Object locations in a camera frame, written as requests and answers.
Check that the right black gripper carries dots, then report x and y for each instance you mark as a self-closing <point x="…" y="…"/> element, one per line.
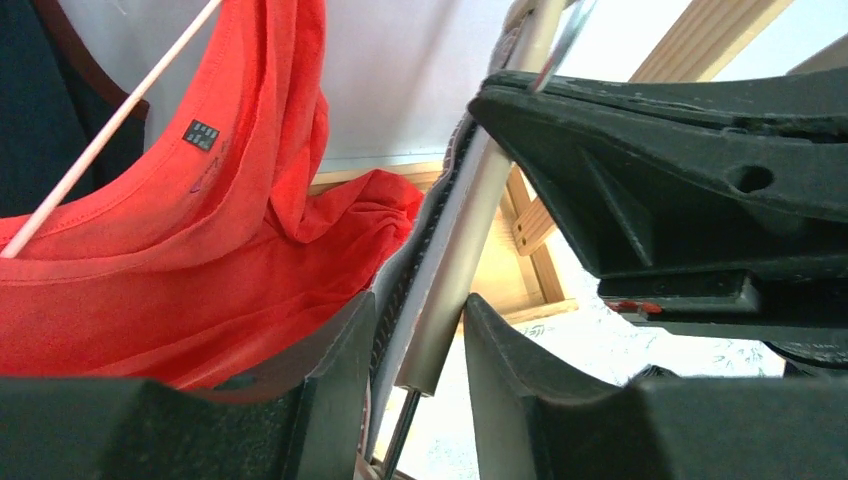
<point x="665" y="178"/>

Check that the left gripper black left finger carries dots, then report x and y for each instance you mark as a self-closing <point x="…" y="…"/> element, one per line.
<point x="297" y="415"/>

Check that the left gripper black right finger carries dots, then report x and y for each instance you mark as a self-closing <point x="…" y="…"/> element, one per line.
<point x="537" y="417"/>

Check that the wooden clip hanger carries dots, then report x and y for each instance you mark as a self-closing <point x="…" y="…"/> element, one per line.
<point x="535" y="38"/>

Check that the grey striped underwear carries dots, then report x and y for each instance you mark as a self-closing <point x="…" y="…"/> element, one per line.
<point x="423" y="288"/>

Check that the floral patterned table mat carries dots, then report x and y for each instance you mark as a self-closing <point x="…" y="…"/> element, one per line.
<point x="441" y="442"/>

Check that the dark tank top red trim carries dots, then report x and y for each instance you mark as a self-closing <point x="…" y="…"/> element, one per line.
<point x="55" y="98"/>

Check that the pink wire hanger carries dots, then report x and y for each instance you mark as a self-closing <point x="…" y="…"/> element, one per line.
<point x="26" y="232"/>

